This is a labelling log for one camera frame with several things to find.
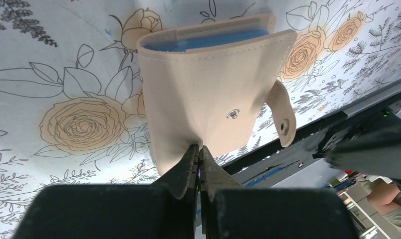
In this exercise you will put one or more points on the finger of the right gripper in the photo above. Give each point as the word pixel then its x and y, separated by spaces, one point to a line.
pixel 376 153

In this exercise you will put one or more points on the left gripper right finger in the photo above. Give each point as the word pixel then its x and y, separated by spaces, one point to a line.
pixel 232 211

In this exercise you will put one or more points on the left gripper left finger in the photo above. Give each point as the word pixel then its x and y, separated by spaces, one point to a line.
pixel 164 209

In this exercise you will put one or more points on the tan card holder wallet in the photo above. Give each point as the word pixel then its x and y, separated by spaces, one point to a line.
pixel 206 84

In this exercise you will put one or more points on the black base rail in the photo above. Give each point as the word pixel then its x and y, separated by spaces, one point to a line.
pixel 271 164

